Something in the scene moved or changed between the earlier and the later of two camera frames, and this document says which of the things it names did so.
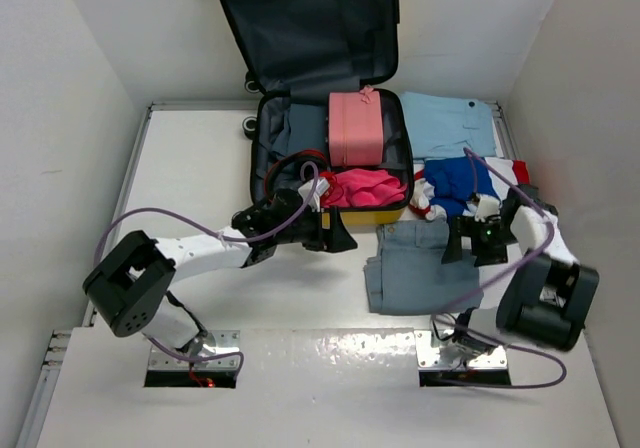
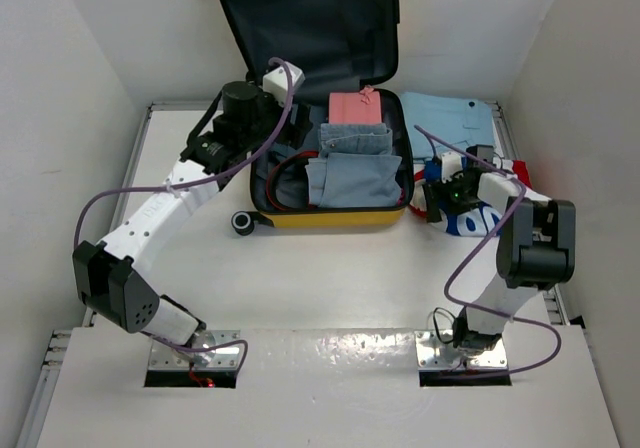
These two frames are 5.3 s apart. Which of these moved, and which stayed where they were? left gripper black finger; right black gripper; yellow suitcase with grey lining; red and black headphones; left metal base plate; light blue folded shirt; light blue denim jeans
Moved: light blue denim jeans; right black gripper; left gripper black finger
Stayed: yellow suitcase with grey lining; red and black headphones; left metal base plate; light blue folded shirt
